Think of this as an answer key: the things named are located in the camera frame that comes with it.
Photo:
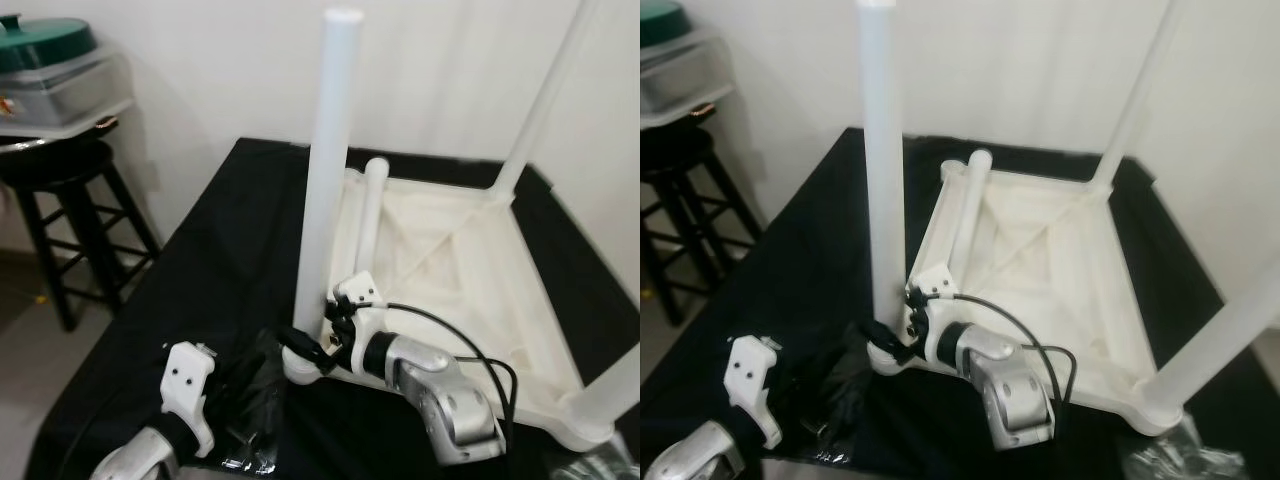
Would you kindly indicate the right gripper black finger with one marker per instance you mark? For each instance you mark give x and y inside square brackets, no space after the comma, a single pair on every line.
[305,350]
[888,340]

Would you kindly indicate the white plastic table top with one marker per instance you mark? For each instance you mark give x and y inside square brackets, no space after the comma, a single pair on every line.
[470,270]
[1050,260]

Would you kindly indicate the clear tape patch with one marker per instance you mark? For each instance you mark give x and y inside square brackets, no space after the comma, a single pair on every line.
[600,468]
[1185,455]

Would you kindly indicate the black round stool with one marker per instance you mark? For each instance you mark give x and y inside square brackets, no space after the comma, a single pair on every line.
[65,170]
[680,160]

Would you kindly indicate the clear plastic container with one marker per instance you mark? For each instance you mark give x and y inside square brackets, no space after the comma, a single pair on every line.
[680,80]
[60,95]

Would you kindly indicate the green pot lid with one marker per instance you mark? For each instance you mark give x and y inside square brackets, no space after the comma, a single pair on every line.
[45,45]
[660,22]

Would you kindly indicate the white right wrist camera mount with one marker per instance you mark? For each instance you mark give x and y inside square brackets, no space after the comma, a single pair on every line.
[355,290]
[932,280]

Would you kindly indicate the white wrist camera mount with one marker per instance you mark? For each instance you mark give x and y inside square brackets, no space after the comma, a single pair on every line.
[752,380]
[932,280]
[188,385]
[355,290]

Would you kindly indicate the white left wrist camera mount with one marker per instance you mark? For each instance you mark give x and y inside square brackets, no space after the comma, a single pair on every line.
[752,380]
[188,385]

